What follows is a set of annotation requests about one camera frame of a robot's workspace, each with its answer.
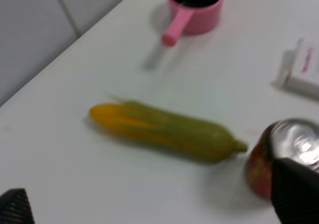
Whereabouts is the red soda can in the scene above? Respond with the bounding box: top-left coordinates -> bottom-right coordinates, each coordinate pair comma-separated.
244,118 -> 319,201

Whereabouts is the white cardboard box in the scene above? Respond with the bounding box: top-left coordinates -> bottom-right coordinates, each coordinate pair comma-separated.
271,37 -> 319,102

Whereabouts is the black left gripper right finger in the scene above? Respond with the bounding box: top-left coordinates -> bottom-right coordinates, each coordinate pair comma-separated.
271,158 -> 319,224

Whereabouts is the pink saucepan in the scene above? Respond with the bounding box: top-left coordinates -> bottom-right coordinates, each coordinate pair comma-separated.
161,0 -> 224,47

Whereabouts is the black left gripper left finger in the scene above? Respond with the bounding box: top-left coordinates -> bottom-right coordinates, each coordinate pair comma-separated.
0,188 -> 35,224

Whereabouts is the corn cob with husk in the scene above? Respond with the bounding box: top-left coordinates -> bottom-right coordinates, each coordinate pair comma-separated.
88,101 -> 248,163

